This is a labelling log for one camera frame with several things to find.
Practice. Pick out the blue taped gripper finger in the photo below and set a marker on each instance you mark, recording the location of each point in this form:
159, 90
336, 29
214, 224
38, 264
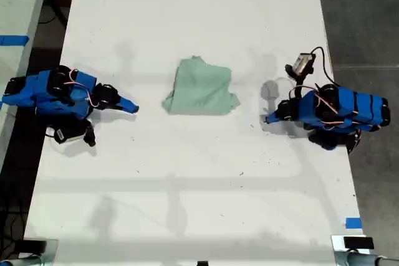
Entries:
271, 120
128, 101
275, 114
127, 109

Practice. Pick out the pale green T-shirt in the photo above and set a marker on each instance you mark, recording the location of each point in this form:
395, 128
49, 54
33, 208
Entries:
201, 88

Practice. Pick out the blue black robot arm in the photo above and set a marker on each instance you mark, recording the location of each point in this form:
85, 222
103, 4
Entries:
352, 108
34, 91

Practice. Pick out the long blue tape strip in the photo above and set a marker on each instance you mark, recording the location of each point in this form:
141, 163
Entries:
14, 40

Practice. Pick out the white side table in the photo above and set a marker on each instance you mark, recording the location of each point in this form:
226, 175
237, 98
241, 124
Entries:
15, 7

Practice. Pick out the short blue tape strip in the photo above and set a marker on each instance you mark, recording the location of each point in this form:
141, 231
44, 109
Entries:
353, 223

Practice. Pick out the black box on metal plate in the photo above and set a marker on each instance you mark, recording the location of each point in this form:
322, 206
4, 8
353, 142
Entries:
32, 245
358, 242

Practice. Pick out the small black box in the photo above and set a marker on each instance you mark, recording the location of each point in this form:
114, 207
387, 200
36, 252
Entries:
202, 263

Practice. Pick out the grey metal pipe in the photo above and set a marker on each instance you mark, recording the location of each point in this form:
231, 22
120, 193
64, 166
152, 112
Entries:
371, 259
18, 261

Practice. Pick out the black camera stalk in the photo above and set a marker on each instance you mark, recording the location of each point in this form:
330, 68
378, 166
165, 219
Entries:
300, 87
89, 135

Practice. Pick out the grey camera box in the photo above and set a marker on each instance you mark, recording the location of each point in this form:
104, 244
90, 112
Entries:
300, 64

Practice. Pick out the black camera box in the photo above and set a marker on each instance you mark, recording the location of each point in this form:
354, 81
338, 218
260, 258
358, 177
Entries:
68, 133

